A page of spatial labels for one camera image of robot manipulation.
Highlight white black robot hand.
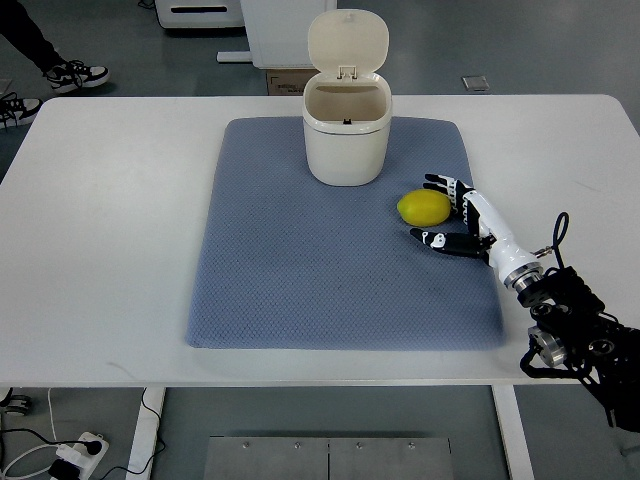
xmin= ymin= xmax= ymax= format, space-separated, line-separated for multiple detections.
xmin=410 ymin=174 xmax=543 ymax=292

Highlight yellow lemon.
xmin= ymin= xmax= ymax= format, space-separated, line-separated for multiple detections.
xmin=396 ymin=189 xmax=451 ymax=227

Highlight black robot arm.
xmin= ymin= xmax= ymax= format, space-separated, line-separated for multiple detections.
xmin=514 ymin=212 xmax=639 ymax=433

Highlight cream trash bin with lid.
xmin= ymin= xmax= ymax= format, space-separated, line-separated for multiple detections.
xmin=303 ymin=9 xmax=392 ymax=187

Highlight grey floor socket cover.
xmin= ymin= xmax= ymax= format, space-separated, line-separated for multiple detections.
xmin=461 ymin=75 xmax=490 ymax=92

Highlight white table leg right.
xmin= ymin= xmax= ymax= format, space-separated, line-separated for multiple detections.
xmin=491 ymin=385 xmax=535 ymax=480

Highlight white table leg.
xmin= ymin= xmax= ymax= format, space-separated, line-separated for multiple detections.
xmin=125 ymin=387 xmax=166 ymax=480
xmin=491 ymin=385 xmax=535 ymax=480

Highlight blue textured mat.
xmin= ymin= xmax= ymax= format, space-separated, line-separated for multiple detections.
xmin=186 ymin=117 xmax=505 ymax=351

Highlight cardboard box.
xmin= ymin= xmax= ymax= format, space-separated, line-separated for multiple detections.
xmin=266 ymin=69 xmax=318 ymax=96

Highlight white machine base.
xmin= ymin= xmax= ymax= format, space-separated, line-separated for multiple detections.
xmin=216 ymin=0 xmax=337 ymax=69

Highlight grey metal floor plate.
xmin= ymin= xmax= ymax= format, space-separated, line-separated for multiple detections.
xmin=204 ymin=436 xmax=454 ymax=479

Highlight white cabinet with slot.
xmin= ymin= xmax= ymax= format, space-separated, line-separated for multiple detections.
xmin=155 ymin=0 xmax=244 ymax=29

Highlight white table leg left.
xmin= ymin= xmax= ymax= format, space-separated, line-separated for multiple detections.
xmin=125 ymin=387 xmax=166 ymax=480

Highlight black white sneaker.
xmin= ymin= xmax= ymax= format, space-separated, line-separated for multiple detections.
xmin=44 ymin=60 xmax=110 ymax=94
xmin=0 ymin=92 xmax=43 ymax=129

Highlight white power strip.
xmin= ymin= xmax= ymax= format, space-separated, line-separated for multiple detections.
xmin=47 ymin=432 xmax=109 ymax=480

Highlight caster wheel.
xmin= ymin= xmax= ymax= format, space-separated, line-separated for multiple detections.
xmin=0 ymin=387 xmax=32 ymax=416

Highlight person leg in black trousers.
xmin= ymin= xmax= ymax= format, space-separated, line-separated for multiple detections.
xmin=1 ymin=0 xmax=65 ymax=73

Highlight black cable on floor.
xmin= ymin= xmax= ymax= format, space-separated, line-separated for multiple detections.
xmin=89 ymin=387 xmax=166 ymax=480

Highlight white cable on floor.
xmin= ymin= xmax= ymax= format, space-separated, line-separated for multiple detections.
xmin=0 ymin=388 xmax=66 ymax=476

